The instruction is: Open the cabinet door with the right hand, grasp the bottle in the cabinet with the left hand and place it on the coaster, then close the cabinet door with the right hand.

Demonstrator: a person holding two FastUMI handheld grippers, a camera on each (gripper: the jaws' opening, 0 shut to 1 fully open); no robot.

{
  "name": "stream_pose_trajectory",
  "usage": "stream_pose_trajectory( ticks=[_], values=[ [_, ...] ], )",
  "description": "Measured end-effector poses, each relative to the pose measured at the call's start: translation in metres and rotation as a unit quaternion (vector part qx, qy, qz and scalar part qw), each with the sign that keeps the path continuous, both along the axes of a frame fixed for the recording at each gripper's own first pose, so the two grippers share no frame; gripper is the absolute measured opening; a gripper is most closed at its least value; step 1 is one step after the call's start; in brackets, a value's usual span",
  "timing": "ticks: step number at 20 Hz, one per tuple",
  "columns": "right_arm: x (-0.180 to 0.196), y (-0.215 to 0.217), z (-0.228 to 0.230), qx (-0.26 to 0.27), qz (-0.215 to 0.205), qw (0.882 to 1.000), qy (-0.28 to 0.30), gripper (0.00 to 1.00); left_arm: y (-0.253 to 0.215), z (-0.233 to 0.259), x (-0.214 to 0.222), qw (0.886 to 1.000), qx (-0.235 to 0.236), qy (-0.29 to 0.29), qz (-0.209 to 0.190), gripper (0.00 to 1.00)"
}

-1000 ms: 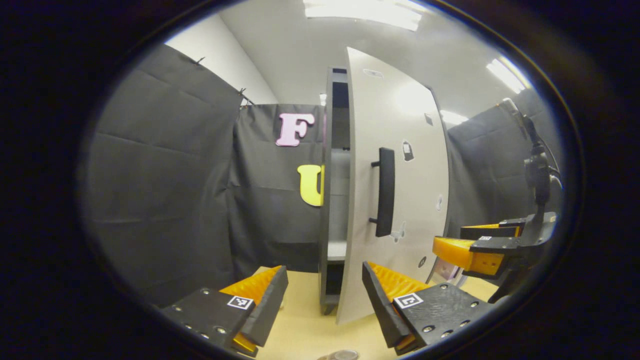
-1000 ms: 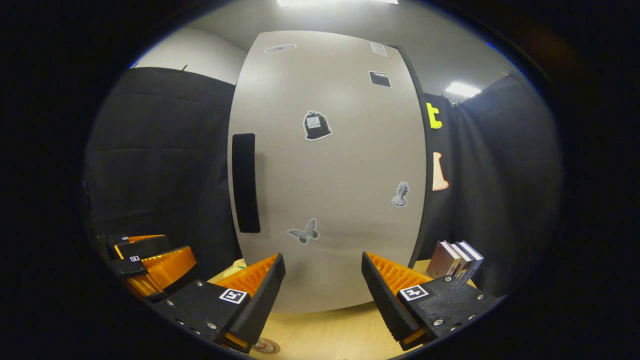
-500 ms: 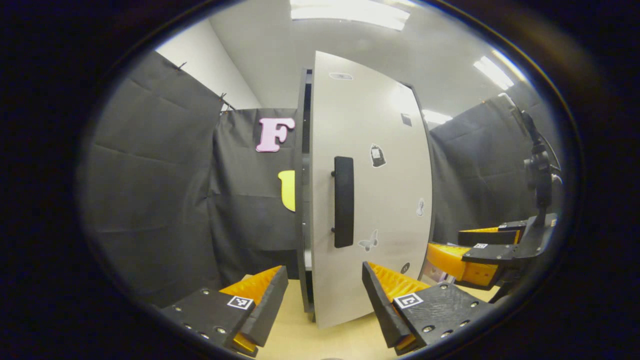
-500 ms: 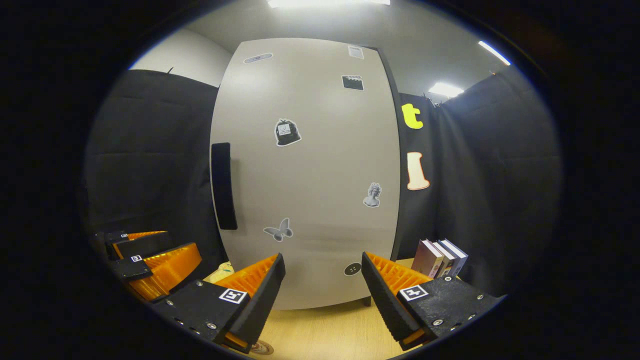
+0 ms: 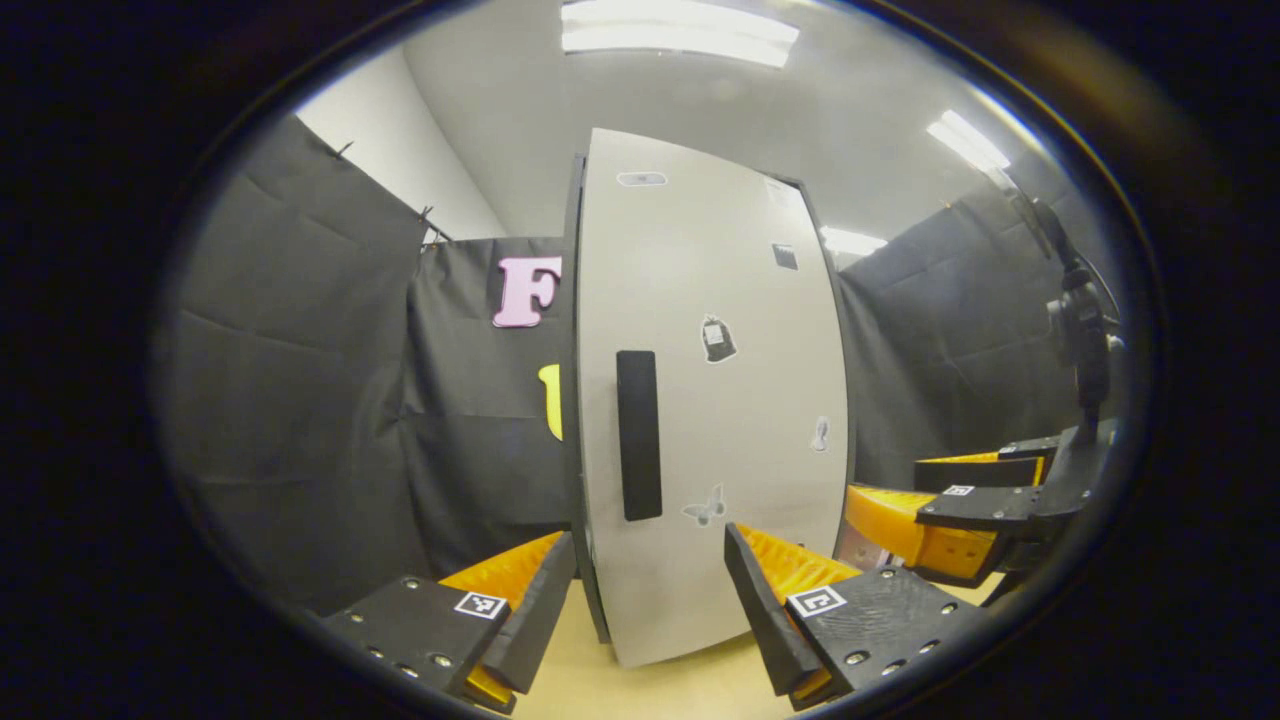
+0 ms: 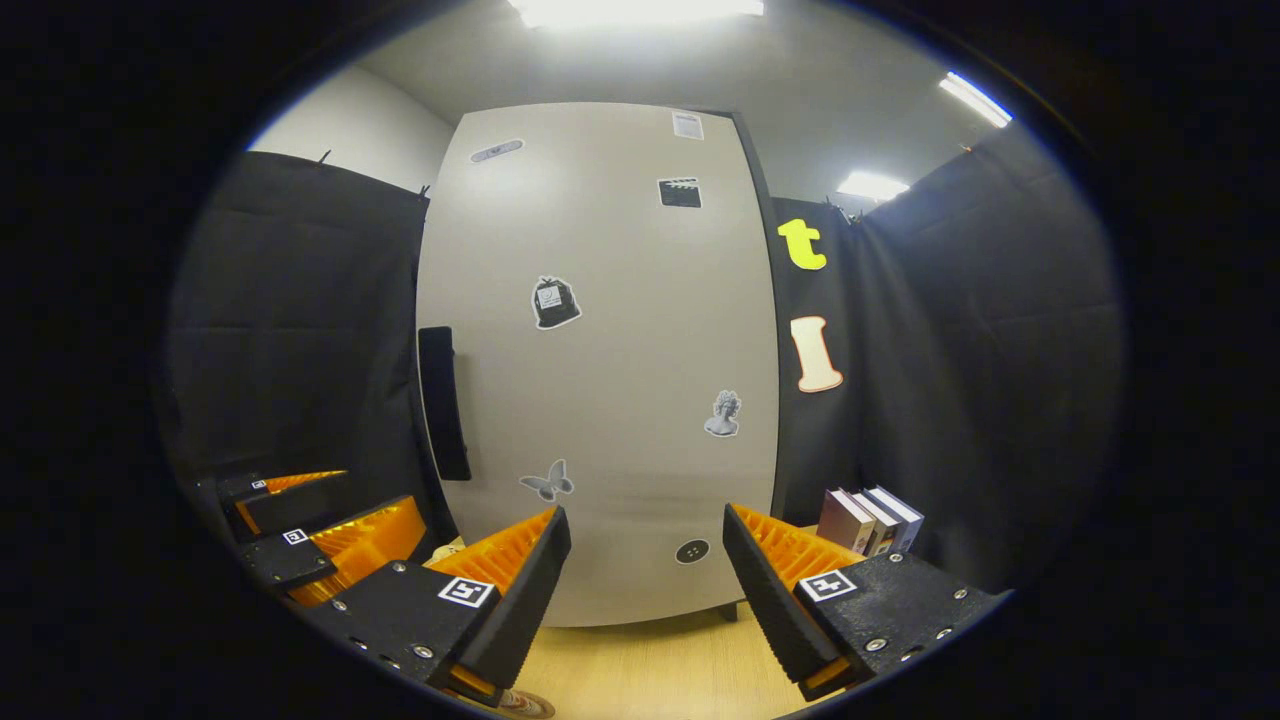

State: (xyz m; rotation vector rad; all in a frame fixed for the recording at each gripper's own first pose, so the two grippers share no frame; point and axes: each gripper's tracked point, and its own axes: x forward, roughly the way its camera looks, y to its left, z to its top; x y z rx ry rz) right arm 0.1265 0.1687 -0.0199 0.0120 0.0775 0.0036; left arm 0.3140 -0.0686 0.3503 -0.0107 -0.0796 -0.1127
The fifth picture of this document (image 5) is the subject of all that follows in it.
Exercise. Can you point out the dark grey cabinet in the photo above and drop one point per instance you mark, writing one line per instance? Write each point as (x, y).
(569, 420)

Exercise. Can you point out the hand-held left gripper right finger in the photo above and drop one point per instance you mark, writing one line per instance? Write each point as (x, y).
(760, 615)

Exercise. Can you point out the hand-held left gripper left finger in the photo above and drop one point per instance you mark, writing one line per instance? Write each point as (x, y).
(535, 620)

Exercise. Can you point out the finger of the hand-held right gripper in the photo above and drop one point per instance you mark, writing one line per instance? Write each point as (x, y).
(980, 473)
(930, 545)

